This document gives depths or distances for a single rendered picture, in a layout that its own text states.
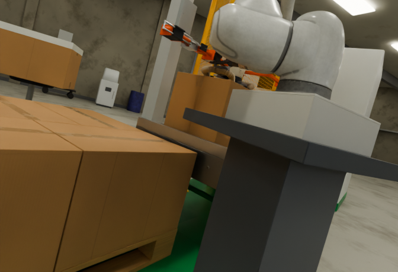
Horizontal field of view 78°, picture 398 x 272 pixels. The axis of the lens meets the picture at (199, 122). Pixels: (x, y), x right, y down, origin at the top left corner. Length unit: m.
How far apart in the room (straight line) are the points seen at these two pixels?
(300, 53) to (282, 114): 0.20
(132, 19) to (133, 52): 1.23
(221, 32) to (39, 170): 0.62
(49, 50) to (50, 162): 1.76
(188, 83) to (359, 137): 1.00
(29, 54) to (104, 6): 8.23
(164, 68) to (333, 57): 1.95
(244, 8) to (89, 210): 0.79
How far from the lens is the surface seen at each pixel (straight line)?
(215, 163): 1.23
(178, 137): 1.38
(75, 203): 0.89
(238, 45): 0.72
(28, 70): 2.51
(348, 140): 0.72
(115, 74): 9.08
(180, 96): 1.51
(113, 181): 0.93
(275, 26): 0.74
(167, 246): 1.37
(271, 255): 0.73
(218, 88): 1.36
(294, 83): 0.75
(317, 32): 0.78
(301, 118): 0.59
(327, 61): 0.77
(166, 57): 2.56
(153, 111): 2.52
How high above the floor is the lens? 0.75
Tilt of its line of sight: 3 degrees down
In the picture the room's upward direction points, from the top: 15 degrees clockwise
